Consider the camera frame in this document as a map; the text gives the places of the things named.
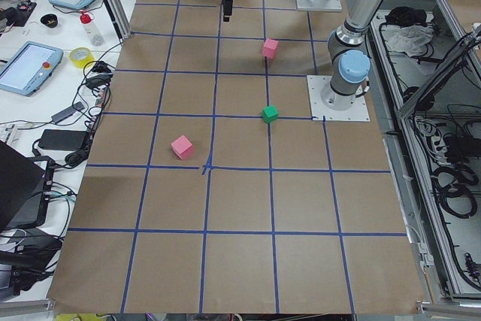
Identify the pink cube near centre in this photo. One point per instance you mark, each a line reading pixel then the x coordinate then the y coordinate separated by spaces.
pixel 269 48

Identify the pink cube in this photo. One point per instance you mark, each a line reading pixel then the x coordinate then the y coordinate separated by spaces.
pixel 269 48
pixel 182 147

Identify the green cube near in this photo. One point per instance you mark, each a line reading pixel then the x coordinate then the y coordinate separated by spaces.
pixel 269 114

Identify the squeeze bottle red cap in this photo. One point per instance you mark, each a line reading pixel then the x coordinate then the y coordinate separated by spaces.
pixel 92 31

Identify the pink cube far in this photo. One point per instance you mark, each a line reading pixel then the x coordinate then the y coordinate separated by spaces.
pixel 182 147

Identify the yellow tape roll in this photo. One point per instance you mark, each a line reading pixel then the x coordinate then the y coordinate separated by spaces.
pixel 81 57

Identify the grey usb hub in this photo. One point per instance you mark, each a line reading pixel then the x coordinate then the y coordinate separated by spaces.
pixel 67 112

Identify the white cloth rag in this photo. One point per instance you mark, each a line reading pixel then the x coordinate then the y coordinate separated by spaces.
pixel 411 40

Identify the teach pendant near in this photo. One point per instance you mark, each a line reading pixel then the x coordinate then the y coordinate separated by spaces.
pixel 29 68

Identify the black power adapter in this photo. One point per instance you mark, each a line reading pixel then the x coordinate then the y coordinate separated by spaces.
pixel 57 139

